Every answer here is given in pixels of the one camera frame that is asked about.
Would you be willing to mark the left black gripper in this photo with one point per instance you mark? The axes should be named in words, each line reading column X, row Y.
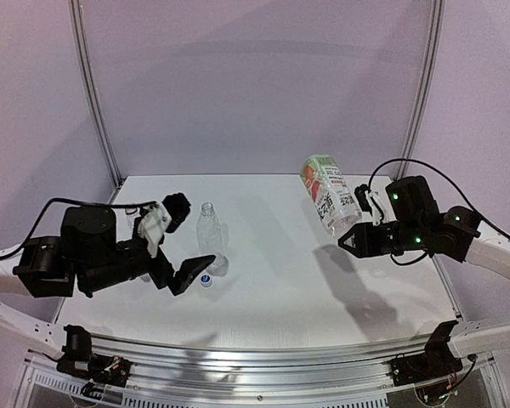
column 165, row 272

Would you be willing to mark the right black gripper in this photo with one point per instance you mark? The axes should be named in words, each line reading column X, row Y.
column 382, row 237

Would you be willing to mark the white blue bottle cap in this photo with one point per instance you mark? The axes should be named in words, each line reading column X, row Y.
column 206, row 281

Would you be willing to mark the white label bottle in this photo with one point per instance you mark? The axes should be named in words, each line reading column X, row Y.
column 335, row 205

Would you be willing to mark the clear crushed plastic bottle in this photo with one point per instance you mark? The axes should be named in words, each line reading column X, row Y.
column 210, row 239

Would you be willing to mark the red label plastic bottle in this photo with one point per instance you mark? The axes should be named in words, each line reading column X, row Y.
column 133, row 216

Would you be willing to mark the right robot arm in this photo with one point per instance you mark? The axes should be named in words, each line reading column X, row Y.
column 461, row 234

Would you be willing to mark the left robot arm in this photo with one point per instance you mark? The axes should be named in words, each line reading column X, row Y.
column 87, row 256

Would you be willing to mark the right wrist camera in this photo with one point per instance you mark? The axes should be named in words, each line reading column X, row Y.
column 370, row 203

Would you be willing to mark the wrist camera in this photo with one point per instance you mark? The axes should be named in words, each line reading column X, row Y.
column 159, row 218
column 370, row 203

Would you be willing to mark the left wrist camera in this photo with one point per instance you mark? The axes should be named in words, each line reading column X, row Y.
column 159, row 218

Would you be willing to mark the front aluminium rail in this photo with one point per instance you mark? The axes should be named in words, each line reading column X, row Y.
column 189, row 376

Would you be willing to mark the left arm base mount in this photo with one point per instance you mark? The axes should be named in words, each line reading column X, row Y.
column 80, row 361

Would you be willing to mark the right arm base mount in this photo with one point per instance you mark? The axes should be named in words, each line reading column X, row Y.
column 436, row 359

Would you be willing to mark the right aluminium frame post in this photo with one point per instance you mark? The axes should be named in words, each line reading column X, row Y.
column 427, row 72

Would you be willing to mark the aluminium frame post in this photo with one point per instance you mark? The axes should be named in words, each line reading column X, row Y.
column 427, row 72
column 91, row 91

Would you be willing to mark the left aluminium frame post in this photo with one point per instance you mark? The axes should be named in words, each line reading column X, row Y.
column 91, row 91

